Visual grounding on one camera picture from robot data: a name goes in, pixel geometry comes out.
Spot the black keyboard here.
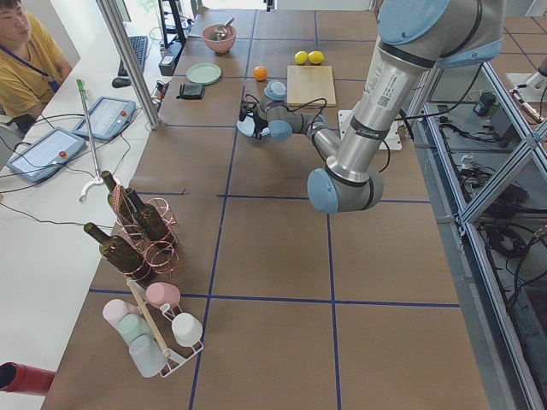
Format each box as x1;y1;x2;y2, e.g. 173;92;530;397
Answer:
117;35;150;79

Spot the orange fruit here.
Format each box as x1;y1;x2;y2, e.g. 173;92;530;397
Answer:
253;66;268;82

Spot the dark green wine bottle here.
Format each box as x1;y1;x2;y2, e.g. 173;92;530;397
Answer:
84;222;156;285

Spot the bamboo cutting board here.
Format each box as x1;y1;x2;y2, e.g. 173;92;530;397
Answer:
286;65;337;107

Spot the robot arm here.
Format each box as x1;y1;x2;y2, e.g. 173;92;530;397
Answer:
239;1;506;214

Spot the pale pink cup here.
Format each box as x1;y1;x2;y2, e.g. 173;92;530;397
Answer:
103;299;140;331

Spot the white cup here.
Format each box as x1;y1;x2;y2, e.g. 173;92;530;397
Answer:
172;313;203;347

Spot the light blue plate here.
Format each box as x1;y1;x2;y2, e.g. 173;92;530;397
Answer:
236;117;270;139

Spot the pink bowl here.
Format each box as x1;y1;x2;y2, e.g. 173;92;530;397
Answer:
202;24;236;54

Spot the black computer mouse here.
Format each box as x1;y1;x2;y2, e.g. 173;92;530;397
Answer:
111;77;132;89

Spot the metal scoop spoon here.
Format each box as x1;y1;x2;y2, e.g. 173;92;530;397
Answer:
209;16;235;41

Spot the pink cup on top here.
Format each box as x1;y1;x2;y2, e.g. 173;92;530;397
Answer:
145;282;180;308

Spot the near blue teach pendant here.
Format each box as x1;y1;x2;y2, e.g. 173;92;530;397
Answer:
7;127;85;183

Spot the wooden rack handle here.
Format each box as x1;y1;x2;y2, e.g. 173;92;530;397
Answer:
126;279;171;358

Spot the far blue teach pendant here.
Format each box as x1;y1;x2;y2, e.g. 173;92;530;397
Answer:
84;96;136;142

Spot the copper wire bottle rack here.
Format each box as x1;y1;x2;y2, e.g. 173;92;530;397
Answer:
116;186;181;277

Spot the blue teach pendant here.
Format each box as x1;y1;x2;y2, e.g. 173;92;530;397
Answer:
7;127;85;183
84;96;136;142

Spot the yellow lemon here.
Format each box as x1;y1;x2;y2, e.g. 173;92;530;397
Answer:
294;50;308;65
308;50;325;65

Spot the aluminium frame post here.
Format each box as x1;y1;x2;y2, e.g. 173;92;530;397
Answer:
96;0;160;130

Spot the mint green cup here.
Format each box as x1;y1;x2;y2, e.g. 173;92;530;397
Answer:
117;313;154;345

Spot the light green plate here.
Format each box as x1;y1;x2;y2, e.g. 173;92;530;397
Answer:
186;62;222;85

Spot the light blue cup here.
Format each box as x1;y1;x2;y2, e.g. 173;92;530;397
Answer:
128;335;168;378

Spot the person in yellow shirt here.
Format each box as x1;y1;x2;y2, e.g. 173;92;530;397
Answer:
1;1;73;132

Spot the lower yellow lemon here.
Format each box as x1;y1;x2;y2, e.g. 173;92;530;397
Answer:
308;50;325;65

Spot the metal stand with green tip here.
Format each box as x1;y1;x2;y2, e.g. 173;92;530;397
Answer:
76;79;103;203

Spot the red cylinder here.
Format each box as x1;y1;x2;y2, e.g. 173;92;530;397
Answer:
1;362;56;396

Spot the white wire cup rack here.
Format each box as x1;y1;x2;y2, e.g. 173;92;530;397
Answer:
126;279;204;378

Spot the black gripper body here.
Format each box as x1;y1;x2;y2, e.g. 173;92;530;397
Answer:
238;99;266;133

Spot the upper yellow lemon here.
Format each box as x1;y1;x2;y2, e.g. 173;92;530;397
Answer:
294;50;308;65

